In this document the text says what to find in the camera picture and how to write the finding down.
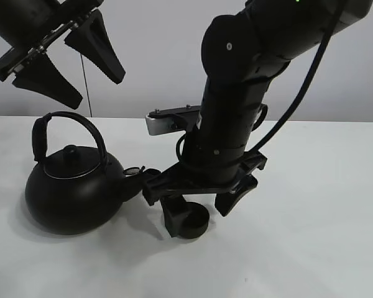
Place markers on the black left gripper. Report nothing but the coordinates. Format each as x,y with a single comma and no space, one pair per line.
24,24

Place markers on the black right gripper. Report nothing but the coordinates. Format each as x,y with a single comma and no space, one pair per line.
206,165

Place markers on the small black teacup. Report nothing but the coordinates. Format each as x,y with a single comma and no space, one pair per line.
196,222

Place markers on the black round teapot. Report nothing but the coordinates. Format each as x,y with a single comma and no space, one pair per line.
77,189

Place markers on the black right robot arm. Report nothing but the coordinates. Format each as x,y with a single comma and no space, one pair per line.
241,55

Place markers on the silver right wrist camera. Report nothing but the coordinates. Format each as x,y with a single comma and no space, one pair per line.
161,122

